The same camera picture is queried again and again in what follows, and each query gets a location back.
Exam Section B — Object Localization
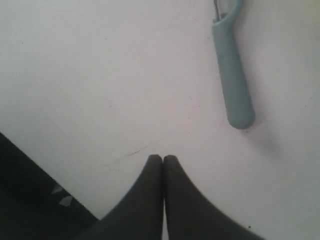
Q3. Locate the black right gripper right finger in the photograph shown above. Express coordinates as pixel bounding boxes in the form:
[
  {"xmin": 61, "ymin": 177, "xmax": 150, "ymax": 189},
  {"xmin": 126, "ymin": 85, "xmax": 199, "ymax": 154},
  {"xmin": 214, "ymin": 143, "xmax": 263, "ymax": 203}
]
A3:
[{"xmin": 162, "ymin": 155, "xmax": 262, "ymax": 240}]

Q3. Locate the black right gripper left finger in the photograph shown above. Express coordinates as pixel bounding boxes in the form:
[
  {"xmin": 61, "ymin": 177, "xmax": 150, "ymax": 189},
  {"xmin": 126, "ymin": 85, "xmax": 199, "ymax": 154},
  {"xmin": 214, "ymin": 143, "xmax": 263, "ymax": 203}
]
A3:
[{"xmin": 76, "ymin": 154, "xmax": 164, "ymax": 240}]

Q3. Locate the teal handled peeler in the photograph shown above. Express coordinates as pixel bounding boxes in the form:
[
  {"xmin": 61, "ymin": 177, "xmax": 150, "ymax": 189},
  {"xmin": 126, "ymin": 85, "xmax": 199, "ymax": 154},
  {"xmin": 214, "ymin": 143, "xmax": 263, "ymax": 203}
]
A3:
[{"xmin": 212, "ymin": 0, "xmax": 256, "ymax": 130}]

